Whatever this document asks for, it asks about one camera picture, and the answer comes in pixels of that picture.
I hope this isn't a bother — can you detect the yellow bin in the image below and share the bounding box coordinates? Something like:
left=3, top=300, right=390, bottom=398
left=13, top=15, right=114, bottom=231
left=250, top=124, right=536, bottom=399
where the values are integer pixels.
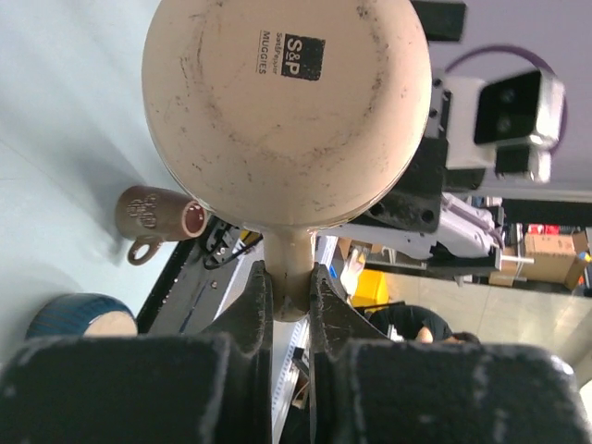
left=351, top=270, right=389, bottom=307

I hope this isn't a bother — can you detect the cardboard box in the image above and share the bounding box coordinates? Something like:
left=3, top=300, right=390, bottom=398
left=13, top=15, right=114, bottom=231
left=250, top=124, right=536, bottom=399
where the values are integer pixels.
left=488, top=231, right=591, bottom=290

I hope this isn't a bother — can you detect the person in black shirt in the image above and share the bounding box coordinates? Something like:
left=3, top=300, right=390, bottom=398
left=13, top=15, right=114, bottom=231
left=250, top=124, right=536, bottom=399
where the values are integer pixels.
left=368, top=303, right=480, bottom=344

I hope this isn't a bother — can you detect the beige round mug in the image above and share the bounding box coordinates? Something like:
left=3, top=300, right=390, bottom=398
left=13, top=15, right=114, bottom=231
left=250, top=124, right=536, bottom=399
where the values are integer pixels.
left=142, top=1, right=432, bottom=322

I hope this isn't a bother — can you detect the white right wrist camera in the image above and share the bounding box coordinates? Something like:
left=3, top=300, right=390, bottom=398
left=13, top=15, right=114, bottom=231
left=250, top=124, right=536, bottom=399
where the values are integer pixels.
left=443, top=68, right=565, bottom=183

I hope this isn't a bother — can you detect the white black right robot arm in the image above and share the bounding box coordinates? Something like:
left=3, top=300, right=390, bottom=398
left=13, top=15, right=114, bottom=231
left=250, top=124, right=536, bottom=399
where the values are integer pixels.
left=325, top=68, right=502, bottom=277

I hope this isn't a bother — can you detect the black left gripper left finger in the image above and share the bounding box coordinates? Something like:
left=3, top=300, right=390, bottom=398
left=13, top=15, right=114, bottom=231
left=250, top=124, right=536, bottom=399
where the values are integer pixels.
left=1, top=262, right=273, bottom=443

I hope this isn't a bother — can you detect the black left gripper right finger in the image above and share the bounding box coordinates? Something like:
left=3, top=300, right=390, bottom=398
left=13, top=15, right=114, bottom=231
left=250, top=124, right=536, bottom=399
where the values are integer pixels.
left=310, top=265, right=581, bottom=444

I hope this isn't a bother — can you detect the brown striped mug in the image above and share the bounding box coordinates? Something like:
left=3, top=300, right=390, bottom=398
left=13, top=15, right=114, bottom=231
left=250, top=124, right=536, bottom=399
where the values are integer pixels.
left=115, top=185, right=209, bottom=266

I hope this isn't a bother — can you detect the dark blue mug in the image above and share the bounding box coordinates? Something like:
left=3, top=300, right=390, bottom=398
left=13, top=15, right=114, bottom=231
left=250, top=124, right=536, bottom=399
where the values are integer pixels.
left=25, top=293, right=138, bottom=339

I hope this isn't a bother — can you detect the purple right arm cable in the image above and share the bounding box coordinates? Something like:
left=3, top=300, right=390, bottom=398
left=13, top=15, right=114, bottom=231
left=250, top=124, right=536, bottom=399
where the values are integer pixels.
left=446, top=43, right=570, bottom=149

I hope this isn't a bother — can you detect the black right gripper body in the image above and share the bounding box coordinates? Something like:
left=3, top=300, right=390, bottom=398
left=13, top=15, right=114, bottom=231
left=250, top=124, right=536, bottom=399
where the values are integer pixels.
left=364, top=1, right=466, bottom=234

